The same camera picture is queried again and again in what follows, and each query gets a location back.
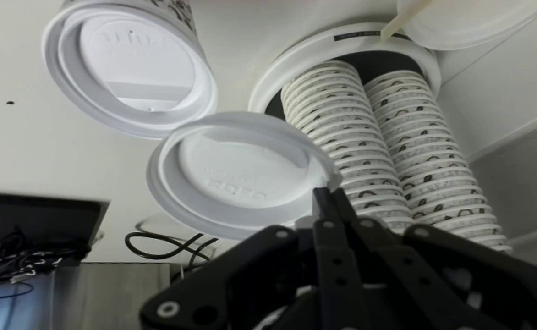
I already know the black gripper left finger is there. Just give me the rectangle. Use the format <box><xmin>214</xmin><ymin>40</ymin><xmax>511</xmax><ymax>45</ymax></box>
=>
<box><xmin>139</xmin><ymin>225</ymin><xmax>315</xmax><ymax>330</ymax></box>

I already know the black monitor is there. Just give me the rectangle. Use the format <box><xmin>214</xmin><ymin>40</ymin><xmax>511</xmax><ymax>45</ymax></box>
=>
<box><xmin>0</xmin><ymin>192</ymin><xmax>110</xmax><ymax>263</ymax></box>

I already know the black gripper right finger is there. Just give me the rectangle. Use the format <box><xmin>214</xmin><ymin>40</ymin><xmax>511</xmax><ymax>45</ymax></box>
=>
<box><xmin>313</xmin><ymin>188</ymin><xmax>537</xmax><ymax>330</ymax></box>

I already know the white lidded paper cup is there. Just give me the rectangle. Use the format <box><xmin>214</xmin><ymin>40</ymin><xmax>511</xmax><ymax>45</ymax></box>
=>
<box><xmin>42</xmin><ymin>0</ymin><xmax>218</xmax><ymax>139</ymax></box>

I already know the left stack of paper cups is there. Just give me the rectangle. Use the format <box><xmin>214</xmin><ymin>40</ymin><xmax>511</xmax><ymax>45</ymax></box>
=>
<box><xmin>280</xmin><ymin>60</ymin><xmax>412</xmax><ymax>232</ymax></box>

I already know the black power cable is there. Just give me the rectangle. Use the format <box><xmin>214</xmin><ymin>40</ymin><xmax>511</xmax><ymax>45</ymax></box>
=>
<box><xmin>123</xmin><ymin>219</ymin><xmax>220</xmax><ymax>271</ymax></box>

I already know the right stack of paper cups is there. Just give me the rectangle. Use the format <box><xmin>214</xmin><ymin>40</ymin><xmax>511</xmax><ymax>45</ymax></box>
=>
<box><xmin>365</xmin><ymin>69</ymin><xmax>511</xmax><ymax>252</ymax></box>

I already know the white plastic cup lid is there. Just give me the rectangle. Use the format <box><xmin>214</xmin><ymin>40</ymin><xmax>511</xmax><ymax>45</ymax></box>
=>
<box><xmin>147</xmin><ymin>111</ymin><xmax>341</xmax><ymax>240</ymax></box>

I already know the white round cup holder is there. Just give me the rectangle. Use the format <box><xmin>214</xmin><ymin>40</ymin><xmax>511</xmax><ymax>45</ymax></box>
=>
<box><xmin>247</xmin><ymin>21</ymin><xmax>442</xmax><ymax>117</ymax></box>

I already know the stack of paper cups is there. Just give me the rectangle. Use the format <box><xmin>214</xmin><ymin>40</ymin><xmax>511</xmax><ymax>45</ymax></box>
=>
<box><xmin>365</xmin><ymin>69</ymin><xmax>511</xmax><ymax>252</ymax></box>
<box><xmin>280</xmin><ymin>60</ymin><xmax>412</xmax><ymax>232</ymax></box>

